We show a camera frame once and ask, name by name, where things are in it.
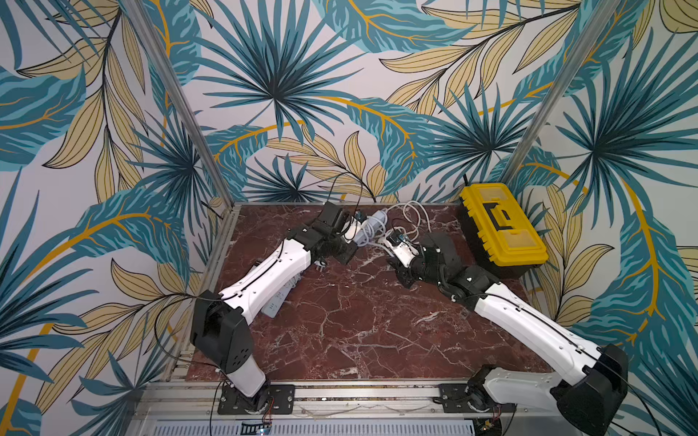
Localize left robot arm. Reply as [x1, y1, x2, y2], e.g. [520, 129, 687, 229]
[190, 202, 363, 403]

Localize aluminium frame post left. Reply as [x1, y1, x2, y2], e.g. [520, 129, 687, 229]
[119, 0, 236, 208]

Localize short strip grey cord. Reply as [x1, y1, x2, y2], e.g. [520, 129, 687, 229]
[313, 209, 396, 271]

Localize yellow black toolbox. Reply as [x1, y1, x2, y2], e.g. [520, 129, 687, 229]
[456, 183, 549, 279]

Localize cream power strip cord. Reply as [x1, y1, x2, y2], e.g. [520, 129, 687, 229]
[381, 200, 432, 243]

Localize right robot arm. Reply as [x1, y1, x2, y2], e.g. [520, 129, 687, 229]
[380, 232, 629, 435]

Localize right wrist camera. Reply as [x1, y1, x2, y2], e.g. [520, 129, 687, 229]
[382, 229, 420, 268]

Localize aluminium frame post right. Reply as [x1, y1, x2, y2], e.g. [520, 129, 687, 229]
[498, 0, 620, 185]

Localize aluminium frame post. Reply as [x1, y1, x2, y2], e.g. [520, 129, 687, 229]
[119, 0, 236, 208]
[498, 0, 620, 185]

